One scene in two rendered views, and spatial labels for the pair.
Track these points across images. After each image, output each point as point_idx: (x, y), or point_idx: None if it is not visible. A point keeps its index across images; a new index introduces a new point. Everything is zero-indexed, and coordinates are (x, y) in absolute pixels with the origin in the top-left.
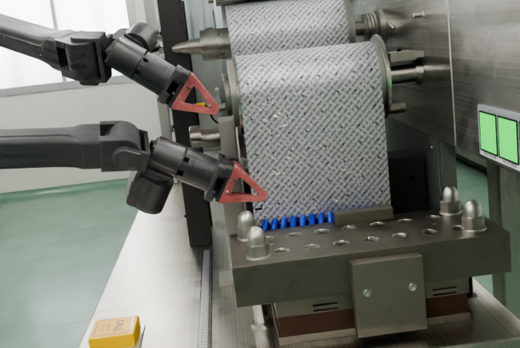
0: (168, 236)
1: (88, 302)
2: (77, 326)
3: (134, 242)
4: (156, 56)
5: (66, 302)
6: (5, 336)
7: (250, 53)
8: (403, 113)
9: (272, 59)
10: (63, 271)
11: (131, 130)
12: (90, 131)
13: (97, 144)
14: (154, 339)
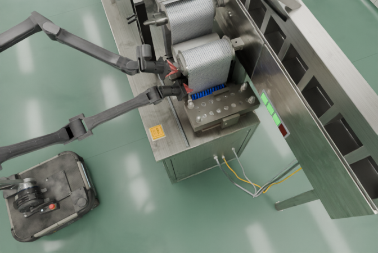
0: (138, 61)
1: (53, 0)
2: (57, 17)
3: None
4: (157, 64)
5: (42, 1)
6: None
7: (178, 28)
8: None
9: (197, 59)
10: None
11: (156, 91)
12: (144, 98)
13: (149, 103)
14: (167, 131)
